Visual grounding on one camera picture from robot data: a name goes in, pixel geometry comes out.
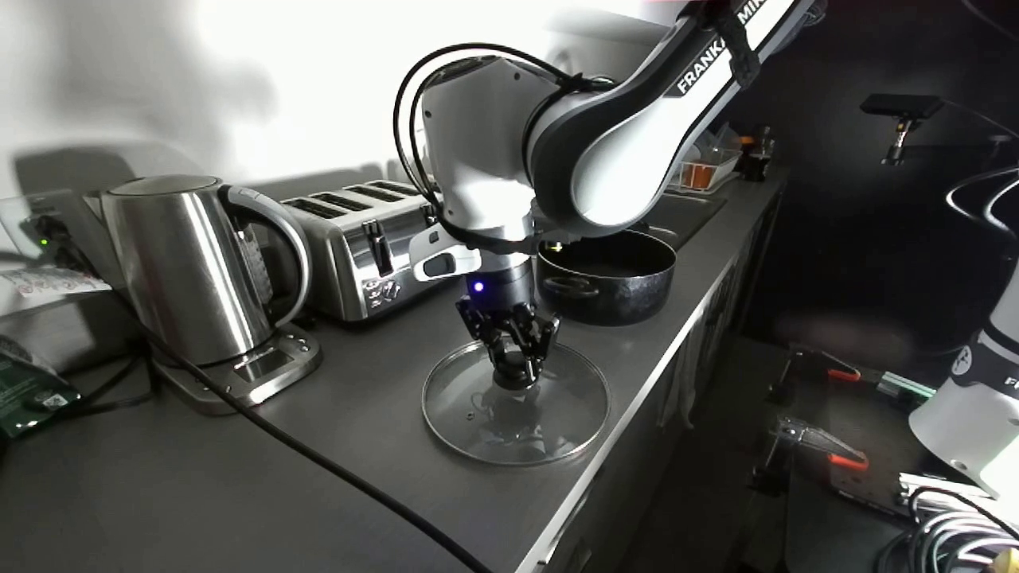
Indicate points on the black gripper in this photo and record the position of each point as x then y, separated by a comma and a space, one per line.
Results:
499, 299

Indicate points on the glass lid with black knob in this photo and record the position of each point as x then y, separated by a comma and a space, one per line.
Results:
546, 421

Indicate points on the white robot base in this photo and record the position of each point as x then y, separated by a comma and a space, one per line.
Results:
972, 421

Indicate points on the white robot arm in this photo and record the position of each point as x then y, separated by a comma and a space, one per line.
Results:
518, 151

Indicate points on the black cooking pot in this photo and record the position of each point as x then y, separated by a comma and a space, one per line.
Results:
607, 280

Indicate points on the stainless steel four-slot toaster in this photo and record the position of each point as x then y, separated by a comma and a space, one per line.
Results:
359, 247

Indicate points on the kettle base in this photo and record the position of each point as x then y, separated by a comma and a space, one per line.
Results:
254, 376

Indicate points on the dish rack with dishes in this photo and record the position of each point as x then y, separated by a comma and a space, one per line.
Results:
706, 165

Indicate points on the stainless steel electric kettle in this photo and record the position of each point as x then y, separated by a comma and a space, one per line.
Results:
186, 273

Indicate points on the green circuit board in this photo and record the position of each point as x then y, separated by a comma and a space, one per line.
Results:
30, 396

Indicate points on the black wall-mounted camera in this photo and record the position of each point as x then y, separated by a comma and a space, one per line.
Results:
907, 113

